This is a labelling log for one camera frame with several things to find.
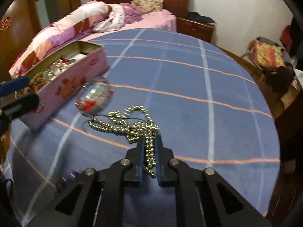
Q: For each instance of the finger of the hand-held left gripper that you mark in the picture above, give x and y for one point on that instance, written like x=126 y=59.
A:
x=23 y=104
x=16 y=84

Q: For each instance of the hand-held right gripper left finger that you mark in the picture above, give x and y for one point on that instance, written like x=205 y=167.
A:
x=141 y=160

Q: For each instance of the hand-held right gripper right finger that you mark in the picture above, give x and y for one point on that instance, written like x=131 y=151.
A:
x=159 y=163

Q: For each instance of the pink tin box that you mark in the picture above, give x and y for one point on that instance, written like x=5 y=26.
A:
x=71 y=85

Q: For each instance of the silver bangle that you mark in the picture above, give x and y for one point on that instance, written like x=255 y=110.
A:
x=94 y=92

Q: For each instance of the brown wooden wardrobe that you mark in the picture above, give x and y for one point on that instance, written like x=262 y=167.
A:
x=14 y=40

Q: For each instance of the red charm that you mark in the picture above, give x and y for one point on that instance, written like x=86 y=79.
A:
x=87 y=104

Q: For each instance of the pink patchwork quilt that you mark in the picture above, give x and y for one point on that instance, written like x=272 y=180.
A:
x=59 y=33

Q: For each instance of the blue plaid tablecloth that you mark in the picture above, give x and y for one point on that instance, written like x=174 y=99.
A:
x=189 y=87

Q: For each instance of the purple blanket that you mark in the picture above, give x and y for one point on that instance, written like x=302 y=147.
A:
x=132 y=14

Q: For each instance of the dark wooden nightstand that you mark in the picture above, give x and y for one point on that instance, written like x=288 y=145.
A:
x=194 y=29

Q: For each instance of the wooden chair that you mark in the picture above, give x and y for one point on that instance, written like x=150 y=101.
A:
x=247 y=54

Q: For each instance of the bed with pink sheet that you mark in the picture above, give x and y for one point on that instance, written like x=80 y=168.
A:
x=161 y=19

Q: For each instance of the dark garment on chair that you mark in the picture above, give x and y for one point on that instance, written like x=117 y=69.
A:
x=281 y=78

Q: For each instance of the dark folded clothes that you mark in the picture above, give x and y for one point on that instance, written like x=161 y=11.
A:
x=201 y=17

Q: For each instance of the colourful patterned cushion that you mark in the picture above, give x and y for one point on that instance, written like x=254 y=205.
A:
x=267 y=54

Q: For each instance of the floral pillow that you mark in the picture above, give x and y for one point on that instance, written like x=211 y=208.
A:
x=149 y=2

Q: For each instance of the dark wooden headboard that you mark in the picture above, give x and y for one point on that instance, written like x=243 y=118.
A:
x=175 y=0

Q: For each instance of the hanging red garment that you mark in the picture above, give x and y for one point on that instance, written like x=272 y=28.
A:
x=286 y=37

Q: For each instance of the hanging dark coats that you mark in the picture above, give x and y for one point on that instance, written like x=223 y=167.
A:
x=298 y=42

